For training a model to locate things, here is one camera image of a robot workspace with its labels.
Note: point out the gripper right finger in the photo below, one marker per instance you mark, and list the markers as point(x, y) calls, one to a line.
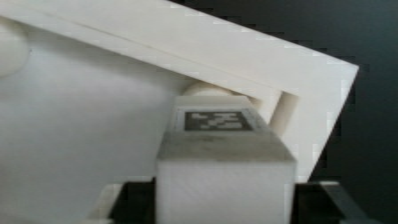
point(339, 210)

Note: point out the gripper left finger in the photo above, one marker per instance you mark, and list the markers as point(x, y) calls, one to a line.
point(98, 216)

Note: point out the white table leg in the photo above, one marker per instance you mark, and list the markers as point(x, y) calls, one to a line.
point(224, 164)

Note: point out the white square tabletop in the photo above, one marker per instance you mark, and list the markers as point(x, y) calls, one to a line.
point(100, 59)

